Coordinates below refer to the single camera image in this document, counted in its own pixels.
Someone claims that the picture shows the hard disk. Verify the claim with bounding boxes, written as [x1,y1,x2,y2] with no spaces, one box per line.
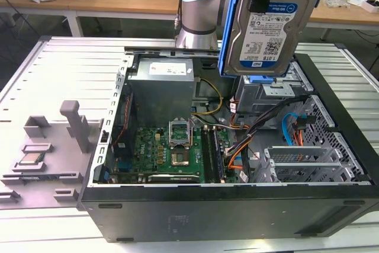
[216,0,327,80]

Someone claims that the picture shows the blue disk carrier latch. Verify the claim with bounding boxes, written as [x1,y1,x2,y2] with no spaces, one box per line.
[248,74,274,85]

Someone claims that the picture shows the silver disk bay cage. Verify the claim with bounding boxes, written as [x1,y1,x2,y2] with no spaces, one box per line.
[236,60,314,115]

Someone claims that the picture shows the white box black inside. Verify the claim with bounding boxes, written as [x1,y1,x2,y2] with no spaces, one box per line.
[361,0,379,14]

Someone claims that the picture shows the wooden desk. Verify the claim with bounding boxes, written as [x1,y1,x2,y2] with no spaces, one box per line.
[0,0,379,40]

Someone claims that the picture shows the grey power supply unit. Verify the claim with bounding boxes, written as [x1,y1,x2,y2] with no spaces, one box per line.
[126,58,197,115]

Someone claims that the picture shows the metal socket cover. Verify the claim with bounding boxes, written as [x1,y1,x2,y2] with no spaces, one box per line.
[168,120,194,150]

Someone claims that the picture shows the black RAM stick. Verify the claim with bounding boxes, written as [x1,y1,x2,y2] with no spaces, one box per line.
[211,127,225,183]

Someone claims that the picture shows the silver perforated drive cage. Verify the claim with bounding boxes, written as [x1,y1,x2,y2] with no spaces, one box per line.
[262,145,351,184]

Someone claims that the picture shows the CPU socket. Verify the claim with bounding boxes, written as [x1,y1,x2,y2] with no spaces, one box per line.
[171,150,191,168]

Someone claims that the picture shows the green motherboard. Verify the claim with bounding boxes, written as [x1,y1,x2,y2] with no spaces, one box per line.
[114,124,238,184]

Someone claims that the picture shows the black graphics card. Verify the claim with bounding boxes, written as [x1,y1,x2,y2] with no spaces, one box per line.
[147,173,203,184]

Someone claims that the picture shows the black case fan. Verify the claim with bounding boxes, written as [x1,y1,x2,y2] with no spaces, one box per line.
[111,92,137,162]

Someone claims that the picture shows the black open PC case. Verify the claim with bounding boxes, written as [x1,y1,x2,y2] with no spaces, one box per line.
[77,46,379,243]

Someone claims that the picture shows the grey parts rack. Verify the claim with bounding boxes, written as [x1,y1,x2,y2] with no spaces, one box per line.
[0,100,105,204]

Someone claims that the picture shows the silver CPU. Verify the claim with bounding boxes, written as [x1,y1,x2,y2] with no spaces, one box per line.
[18,152,46,166]

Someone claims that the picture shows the yellow power wires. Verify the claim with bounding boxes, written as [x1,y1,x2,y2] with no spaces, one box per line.
[191,78,224,116]

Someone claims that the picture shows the black wire bundle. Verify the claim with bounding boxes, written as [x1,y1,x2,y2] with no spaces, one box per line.
[226,94,311,156]

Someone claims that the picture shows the blue data wire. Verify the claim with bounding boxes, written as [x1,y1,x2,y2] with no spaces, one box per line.
[281,113,307,148]

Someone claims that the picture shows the orange wire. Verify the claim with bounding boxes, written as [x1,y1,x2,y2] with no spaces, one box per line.
[292,127,305,148]

